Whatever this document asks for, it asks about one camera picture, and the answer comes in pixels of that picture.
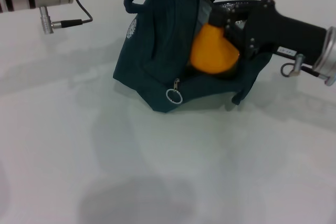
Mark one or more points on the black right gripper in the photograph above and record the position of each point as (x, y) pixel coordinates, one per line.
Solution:
(275, 30)

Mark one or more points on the orange pear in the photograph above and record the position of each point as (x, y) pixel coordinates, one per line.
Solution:
(212, 53)

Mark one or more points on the dark teal insulated lunch bag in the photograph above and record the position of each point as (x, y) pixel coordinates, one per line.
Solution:
(162, 51)

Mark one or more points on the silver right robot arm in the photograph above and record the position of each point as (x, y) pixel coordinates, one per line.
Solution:
(328, 56)

